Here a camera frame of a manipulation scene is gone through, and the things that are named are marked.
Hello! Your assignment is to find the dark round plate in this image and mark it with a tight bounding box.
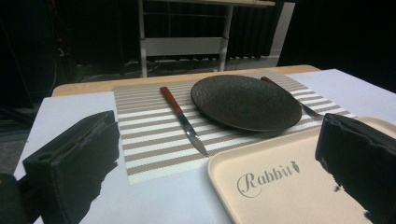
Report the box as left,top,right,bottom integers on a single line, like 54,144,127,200
190,74,303,133

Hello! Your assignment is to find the wooden handled table knife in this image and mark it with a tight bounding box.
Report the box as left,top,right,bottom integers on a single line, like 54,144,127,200
159,86,210,158

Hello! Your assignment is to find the striped woven placemat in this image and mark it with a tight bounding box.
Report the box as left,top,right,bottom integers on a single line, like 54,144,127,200
113,72,358,186

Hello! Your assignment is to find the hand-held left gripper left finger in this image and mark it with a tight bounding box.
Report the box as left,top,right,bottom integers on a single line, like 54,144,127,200
21,109,121,224

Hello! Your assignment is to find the beige plastic tray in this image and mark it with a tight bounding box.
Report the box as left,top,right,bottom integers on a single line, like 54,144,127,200
206,116,396,224

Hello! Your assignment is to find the white table cover sheet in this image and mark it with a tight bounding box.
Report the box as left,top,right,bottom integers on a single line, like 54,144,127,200
12,68,396,224

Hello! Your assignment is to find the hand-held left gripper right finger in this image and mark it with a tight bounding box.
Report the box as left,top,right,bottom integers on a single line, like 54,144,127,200
314,112,396,224

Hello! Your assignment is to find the white metal frame desk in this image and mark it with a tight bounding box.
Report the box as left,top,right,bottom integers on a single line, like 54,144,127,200
137,0,296,78

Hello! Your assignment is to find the wooden handled fork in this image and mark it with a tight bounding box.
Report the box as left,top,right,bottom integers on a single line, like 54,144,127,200
260,76,325,120

